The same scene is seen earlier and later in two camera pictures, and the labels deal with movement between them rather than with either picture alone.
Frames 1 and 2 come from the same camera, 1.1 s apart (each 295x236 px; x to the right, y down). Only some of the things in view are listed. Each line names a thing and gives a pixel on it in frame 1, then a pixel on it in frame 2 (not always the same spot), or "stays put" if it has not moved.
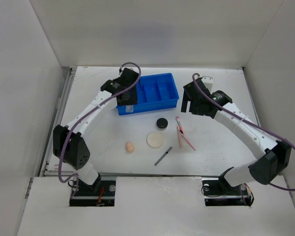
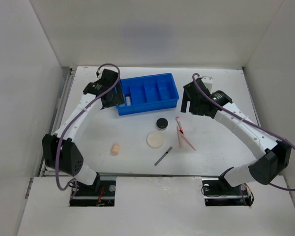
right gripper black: [185, 103] stays put
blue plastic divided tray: [155, 92] stays put
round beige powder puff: [155, 140] stays put
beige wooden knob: [130, 148] -> [115, 149]
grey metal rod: [166, 152] stays put
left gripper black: [132, 101] -> [118, 99]
